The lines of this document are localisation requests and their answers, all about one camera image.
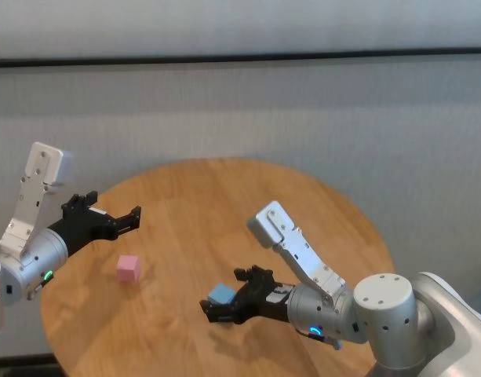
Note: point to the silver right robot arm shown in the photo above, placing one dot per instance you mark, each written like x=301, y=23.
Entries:
x=385, y=310

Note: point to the pink cube block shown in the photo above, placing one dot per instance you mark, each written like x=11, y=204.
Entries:
x=127, y=269

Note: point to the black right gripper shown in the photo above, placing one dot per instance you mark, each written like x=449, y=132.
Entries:
x=263, y=300

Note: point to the blue cube block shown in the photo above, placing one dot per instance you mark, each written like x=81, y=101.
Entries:
x=221, y=293

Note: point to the black horizontal wall rail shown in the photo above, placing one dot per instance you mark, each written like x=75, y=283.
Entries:
x=240, y=57

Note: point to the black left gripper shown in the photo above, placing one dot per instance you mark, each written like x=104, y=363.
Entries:
x=81, y=228

